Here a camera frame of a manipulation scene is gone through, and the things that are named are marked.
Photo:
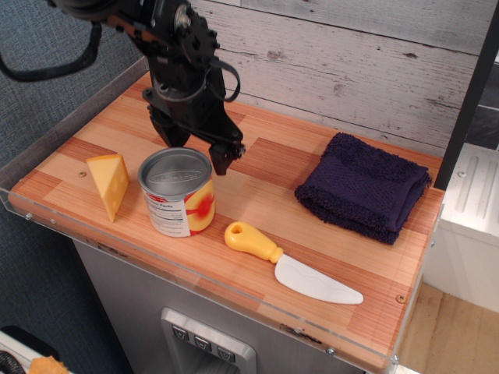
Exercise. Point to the clear acrylic table guard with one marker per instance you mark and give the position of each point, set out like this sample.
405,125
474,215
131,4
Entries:
52,184

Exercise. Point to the white toy sink unit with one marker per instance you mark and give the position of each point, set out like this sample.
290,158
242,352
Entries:
463,257

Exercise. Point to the black vertical post right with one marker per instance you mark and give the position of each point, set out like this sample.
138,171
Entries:
471,100

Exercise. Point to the yellow handled toy knife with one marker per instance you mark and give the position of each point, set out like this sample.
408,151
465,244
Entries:
297,276

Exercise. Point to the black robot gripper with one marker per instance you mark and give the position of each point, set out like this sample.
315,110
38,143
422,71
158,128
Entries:
199,112

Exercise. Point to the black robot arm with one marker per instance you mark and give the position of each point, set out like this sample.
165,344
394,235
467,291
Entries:
177,42

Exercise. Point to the yellow toy cheese wedge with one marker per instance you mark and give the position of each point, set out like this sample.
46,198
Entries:
111,178

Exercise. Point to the toy tin can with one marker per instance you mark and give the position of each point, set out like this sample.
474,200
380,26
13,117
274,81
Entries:
179,191

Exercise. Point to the orange object bottom left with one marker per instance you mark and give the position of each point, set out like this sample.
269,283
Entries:
47,365

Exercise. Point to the silver toy fridge cabinet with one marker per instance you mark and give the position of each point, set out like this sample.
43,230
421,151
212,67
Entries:
133,299

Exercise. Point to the folded dark blue towel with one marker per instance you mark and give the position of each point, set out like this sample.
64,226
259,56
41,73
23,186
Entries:
363,189

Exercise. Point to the silver dispenser button panel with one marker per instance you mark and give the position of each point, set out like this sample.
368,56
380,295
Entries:
198,348

